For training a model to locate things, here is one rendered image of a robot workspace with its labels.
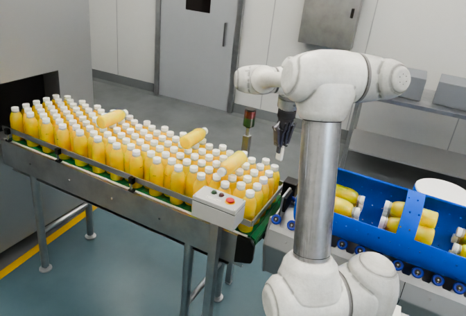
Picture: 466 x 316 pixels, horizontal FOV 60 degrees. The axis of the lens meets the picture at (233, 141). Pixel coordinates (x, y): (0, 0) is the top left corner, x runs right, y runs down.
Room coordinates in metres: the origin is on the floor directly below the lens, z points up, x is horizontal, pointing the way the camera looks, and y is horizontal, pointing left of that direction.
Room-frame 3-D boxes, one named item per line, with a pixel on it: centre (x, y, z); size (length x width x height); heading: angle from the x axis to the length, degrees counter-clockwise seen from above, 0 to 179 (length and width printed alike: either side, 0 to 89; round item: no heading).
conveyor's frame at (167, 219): (1.96, 0.51, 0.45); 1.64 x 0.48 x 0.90; 66
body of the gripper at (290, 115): (1.58, -0.21, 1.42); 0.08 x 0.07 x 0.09; 133
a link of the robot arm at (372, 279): (0.91, -0.44, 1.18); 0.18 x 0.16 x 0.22; 108
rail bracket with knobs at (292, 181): (1.80, -0.32, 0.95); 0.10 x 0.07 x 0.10; 156
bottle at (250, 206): (1.50, -0.10, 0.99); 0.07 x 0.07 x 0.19
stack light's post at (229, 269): (2.09, -0.08, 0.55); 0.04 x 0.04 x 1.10; 66
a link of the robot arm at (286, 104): (1.58, -0.21, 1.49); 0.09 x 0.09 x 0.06
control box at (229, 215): (1.42, 0.03, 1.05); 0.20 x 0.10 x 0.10; 66
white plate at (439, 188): (1.80, -1.09, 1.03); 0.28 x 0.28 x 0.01
